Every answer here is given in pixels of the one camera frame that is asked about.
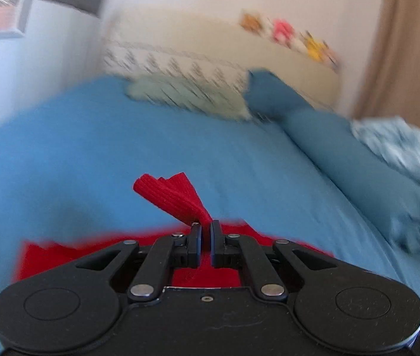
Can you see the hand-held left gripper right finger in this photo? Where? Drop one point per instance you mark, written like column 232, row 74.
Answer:
column 215, row 244

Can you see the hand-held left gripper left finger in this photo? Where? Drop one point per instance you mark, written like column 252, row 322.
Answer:
column 196, row 244

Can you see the red knit garment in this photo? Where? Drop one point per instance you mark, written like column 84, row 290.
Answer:
column 180, row 207

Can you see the blue bed sheet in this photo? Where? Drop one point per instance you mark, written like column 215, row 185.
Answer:
column 128, row 163

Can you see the pale green patterned pillow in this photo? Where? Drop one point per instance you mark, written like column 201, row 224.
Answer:
column 191, row 96

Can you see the blue duvet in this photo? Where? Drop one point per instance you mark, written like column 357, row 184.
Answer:
column 347, row 163

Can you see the patterned white pillow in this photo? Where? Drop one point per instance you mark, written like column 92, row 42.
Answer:
column 174, row 65

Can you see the cream headboard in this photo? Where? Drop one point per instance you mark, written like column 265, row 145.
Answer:
column 232, row 50

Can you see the white blue patterned cloth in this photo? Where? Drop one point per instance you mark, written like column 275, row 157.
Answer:
column 398, row 144

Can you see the yellow plush toy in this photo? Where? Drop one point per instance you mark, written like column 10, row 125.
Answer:
column 315, row 47

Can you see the pink plush toy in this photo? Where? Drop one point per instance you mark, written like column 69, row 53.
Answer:
column 283, row 30

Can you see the orange plush toy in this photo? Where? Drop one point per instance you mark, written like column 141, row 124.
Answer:
column 252, row 21

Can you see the beige curtain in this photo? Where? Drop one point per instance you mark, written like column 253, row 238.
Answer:
column 404, row 44

